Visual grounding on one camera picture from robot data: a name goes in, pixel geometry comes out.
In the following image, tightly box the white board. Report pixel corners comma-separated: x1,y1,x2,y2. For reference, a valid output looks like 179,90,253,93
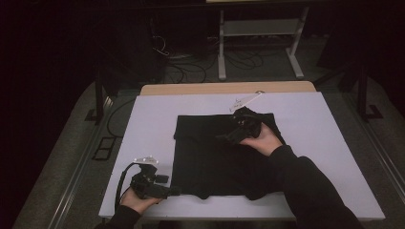
98,92,386,221

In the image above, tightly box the black metal stand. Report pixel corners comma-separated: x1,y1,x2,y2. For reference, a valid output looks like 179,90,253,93
313,61,385,123
85,73,114,125

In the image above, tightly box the tangle of black floor cables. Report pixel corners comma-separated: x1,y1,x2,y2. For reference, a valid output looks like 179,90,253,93
165,47,266,84

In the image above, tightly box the person's right hand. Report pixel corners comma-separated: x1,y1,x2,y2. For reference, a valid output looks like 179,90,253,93
239,122,284,156

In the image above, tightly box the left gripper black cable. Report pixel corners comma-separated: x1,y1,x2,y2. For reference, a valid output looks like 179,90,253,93
114,161,139,211

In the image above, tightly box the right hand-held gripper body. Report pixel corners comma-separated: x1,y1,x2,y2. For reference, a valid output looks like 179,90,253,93
228,93,263,141

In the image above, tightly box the black floor cable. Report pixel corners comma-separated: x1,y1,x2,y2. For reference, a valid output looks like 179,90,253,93
106,98,137,139

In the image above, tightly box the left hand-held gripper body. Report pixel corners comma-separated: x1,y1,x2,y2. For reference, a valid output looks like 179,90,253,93
130,156,171,200

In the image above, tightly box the thin white cable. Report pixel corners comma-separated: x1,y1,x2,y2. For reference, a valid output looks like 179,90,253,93
152,34,170,57

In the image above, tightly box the person's left hand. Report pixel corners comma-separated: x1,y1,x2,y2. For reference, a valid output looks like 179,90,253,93
119,187,163,215

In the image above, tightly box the white metal stand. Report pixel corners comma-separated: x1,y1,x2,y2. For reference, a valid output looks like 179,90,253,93
217,7,309,81

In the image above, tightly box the black tank top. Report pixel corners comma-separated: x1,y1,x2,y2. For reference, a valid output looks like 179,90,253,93
170,112,288,201

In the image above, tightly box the metal floor rail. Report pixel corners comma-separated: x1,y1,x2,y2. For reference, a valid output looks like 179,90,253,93
343,92,405,204
47,94,114,229

